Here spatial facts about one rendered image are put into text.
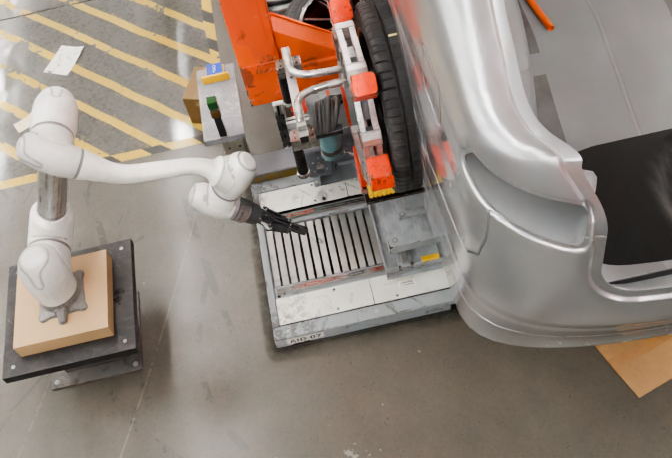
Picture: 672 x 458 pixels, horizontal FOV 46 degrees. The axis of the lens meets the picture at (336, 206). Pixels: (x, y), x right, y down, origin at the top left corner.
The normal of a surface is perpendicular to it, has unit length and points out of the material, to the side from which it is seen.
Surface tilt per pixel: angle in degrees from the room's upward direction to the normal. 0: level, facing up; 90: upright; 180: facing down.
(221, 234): 0
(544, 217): 14
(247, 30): 90
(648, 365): 2
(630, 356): 1
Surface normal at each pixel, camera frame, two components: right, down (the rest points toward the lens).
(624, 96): -0.05, -0.27
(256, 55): 0.18, 0.78
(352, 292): -0.12, -0.58
